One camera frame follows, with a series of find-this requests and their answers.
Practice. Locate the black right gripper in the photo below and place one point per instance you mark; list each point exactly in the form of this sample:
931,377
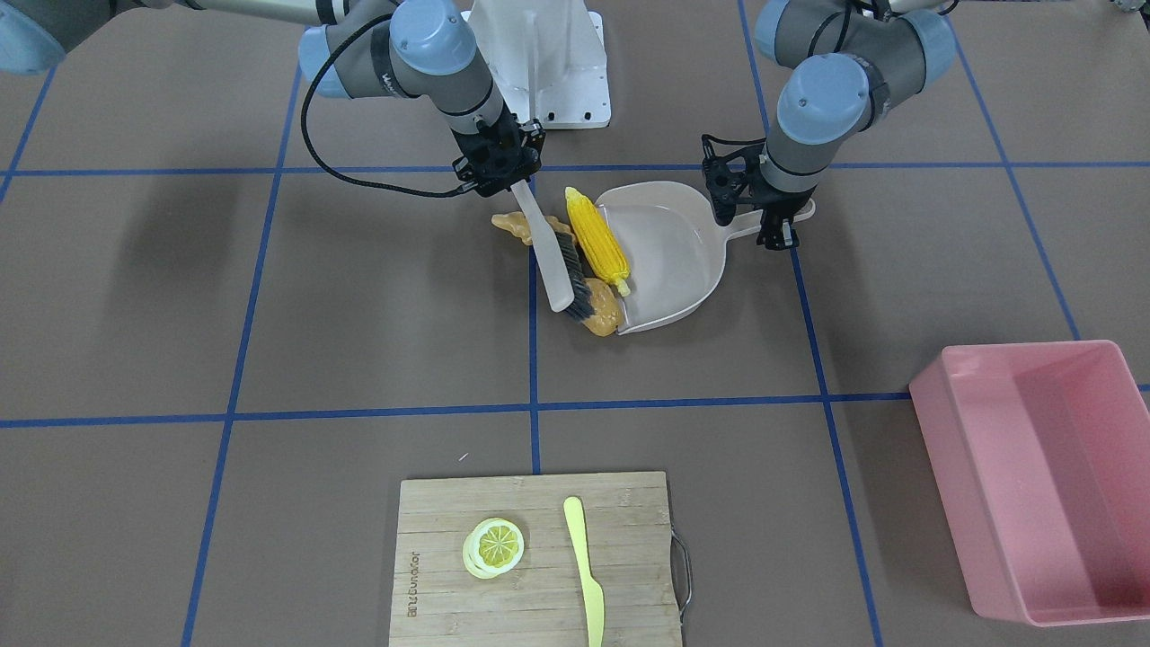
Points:
532,148

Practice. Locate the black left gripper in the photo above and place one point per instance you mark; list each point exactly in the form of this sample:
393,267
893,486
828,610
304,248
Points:
780,197

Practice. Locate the tan toy ginger root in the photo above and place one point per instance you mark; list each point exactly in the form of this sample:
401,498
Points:
517,225

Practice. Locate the beige dustpan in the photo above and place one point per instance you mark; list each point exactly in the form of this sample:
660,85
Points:
674,247

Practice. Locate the yellow toy corn cob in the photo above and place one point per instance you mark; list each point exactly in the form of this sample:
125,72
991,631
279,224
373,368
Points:
604,254

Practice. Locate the beige brush with black bristles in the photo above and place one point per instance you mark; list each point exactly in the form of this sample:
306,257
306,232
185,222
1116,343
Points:
565,287

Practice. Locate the brown toy potato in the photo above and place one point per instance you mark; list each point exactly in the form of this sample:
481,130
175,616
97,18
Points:
606,313

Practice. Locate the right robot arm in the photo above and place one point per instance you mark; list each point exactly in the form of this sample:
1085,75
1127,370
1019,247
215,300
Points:
349,50

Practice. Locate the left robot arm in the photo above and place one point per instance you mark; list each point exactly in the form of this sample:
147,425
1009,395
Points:
849,68

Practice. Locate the pink plastic bin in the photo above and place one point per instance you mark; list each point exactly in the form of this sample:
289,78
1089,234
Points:
1040,453

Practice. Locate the yellow toy lemon slice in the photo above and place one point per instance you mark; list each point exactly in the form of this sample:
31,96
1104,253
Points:
493,548

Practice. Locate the yellow plastic knife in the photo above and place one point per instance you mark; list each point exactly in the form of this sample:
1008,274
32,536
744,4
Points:
594,600

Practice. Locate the bamboo cutting board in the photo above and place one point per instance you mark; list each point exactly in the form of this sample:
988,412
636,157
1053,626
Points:
437,602

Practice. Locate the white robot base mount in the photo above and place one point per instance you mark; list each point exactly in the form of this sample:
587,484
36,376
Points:
548,58

